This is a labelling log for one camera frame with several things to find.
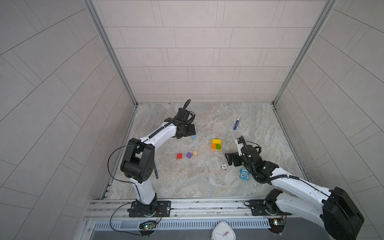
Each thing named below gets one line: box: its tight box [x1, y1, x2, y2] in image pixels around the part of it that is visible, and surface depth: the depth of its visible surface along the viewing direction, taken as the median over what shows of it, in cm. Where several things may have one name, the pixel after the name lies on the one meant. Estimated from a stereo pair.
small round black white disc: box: [220, 163, 228, 171], surface depth 86 cm
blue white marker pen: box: [233, 116, 241, 130], surface depth 106 cm
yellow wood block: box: [212, 139, 222, 148], surface depth 93 cm
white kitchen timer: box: [211, 221, 237, 240], surface depth 64 cm
